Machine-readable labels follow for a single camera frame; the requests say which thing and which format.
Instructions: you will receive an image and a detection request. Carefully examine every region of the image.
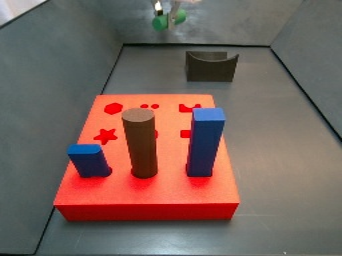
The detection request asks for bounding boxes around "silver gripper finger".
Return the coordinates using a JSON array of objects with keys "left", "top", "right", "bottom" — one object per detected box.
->
[
  {"left": 150, "top": 0, "right": 162, "bottom": 16},
  {"left": 166, "top": 0, "right": 181, "bottom": 29}
]

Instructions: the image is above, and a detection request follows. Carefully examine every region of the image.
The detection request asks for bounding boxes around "tall blue square peg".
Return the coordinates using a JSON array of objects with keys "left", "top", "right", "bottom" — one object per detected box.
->
[{"left": 185, "top": 108, "right": 225, "bottom": 177}]

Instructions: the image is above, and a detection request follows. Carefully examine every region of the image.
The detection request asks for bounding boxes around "short blue rounded peg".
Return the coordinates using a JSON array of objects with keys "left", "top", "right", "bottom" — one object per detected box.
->
[{"left": 66, "top": 144, "right": 110, "bottom": 178}]

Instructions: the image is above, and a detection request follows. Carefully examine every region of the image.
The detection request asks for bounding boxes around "black curved cradle stand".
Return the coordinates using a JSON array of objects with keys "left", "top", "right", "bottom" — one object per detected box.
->
[{"left": 185, "top": 51, "right": 238, "bottom": 82}]

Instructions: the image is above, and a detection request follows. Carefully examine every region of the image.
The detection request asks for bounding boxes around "brown cylinder peg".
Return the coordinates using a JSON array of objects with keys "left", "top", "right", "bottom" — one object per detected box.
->
[{"left": 121, "top": 108, "right": 157, "bottom": 179}]

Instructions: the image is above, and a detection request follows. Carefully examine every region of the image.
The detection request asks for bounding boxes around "red foam shape-sorter block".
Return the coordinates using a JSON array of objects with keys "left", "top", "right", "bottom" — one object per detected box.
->
[{"left": 53, "top": 94, "right": 240, "bottom": 221}]

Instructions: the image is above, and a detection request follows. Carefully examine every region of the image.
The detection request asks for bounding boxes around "green cylinder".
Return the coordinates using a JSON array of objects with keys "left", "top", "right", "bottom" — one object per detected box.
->
[{"left": 152, "top": 9, "right": 186, "bottom": 31}]

